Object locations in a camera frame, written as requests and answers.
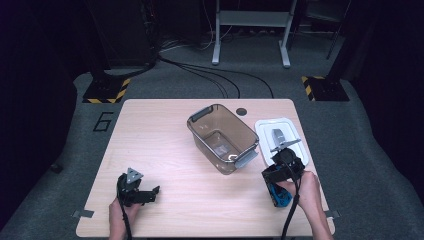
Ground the black cabinet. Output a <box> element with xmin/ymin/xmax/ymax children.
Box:
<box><xmin>85</xmin><ymin>0</ymin><xmax>159</xmax><ymax>68</ymax></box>

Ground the white container lid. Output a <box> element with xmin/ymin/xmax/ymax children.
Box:
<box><xmin>254</xmin><ymin>117</ymin><xmax>310</xmax><ymax>168</ymax></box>

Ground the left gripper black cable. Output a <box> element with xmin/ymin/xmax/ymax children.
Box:
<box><xmin>115</xmin><ymin>186</ymin><xmax>134</xmax><ymax>240</ymax></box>

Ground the black striped stand base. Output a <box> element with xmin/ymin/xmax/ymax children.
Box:
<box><xmin>82</xmin><ymin>68</ymin><xmax>132</xmax><ymax>104</ymax></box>
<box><xmin>301</xmin><ymin>75</ymin><xmax>351</xmax><ymax>102</ymax></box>

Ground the white cable bundle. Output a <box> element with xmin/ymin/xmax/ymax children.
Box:
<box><xmin>159</xmin><ymin>24</ymin><xmax>234</xmax><ymax>54</ymax></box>

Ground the transparent brown plastic container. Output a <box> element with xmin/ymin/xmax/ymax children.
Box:
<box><xmin>186</xmin><ymin>103</ymin><xmax>260</xmax><ymax>176</ymax></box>

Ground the white metal stand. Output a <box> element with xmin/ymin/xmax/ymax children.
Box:
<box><xmin>211</xmin><ymin>0</ymin><xmax>300</xmax><ymax>69</ymax></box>

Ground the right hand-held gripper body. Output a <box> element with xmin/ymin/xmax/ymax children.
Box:
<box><xmin>266</xmin><ymin>137</ymin><xmax>306</xmax><ymax>208</ymax></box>

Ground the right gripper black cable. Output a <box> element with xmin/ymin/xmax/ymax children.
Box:
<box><xmin>280</xmin><ymin>159</ymin><xmax>303</xmax><ymax>240</ymax></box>

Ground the black floor cable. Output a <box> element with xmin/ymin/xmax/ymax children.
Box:
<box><xmin>179</xmin><ymin>63</ymin><xmax>275</xmax><ymax>100</ymax></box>
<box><xmin>159</xmin><ymin>55</ymin><xmax>242</xmax><ymax>100</ymax></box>

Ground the person's left hand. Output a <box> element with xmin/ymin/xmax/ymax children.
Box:
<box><xmin>108</xmin><ymin>198</ymin><xmax>142</xmax><ymax>231</ymax></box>

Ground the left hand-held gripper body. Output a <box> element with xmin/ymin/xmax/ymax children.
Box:
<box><xmin>116</xmin><ymin>167</ymin><xmax>145</xmax><ymax>207</ymax></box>

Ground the person's right hand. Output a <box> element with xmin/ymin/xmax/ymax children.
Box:
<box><xmin>275</xmin><ymin>171</ymin><xmax>323</xmax><ymax>218</ymax></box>

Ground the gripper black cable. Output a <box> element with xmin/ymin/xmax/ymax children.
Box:
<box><xmin>280</xmin><ymin>159</ymin><xmax>303</xmax><ymax>240</ymax></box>
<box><xmin>115</xmin><ymin>186</ymin><xmax>134</xmax><ymax>240</ymax></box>

